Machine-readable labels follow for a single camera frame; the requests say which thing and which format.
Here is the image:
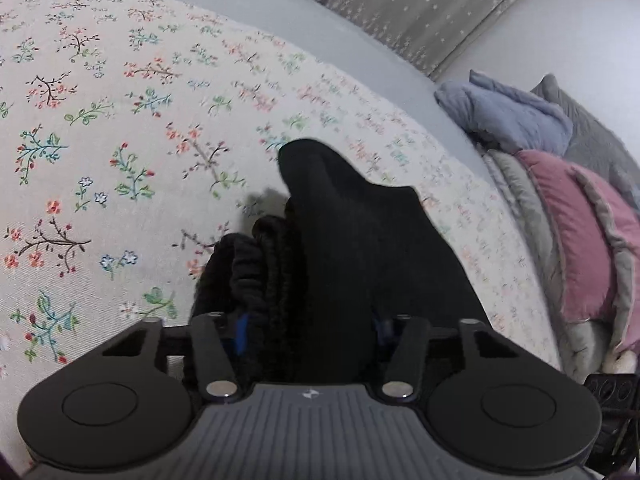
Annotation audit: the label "blue-grey blanket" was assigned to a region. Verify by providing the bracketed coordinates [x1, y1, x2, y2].
[434, 70, 574, 156]

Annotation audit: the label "dark grey pillow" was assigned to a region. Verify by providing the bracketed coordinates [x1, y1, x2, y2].
[532, 74, 639, 206]

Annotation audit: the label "pink pillow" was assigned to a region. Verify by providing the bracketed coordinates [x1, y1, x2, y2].
[516, 150, 639, 354]

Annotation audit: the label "grey quilt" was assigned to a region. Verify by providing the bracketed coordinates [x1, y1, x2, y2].
[483, 150, 611, 382]

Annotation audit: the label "floral bed sheet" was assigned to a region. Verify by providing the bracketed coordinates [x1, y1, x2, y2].
[1, 0, 561, 471]

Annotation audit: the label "black pants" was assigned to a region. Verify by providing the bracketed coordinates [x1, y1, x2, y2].
[192, 139, 486, 385]

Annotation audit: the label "white fluffy plush toy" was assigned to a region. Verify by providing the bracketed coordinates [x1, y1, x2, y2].
[601, 350, 638, 375]

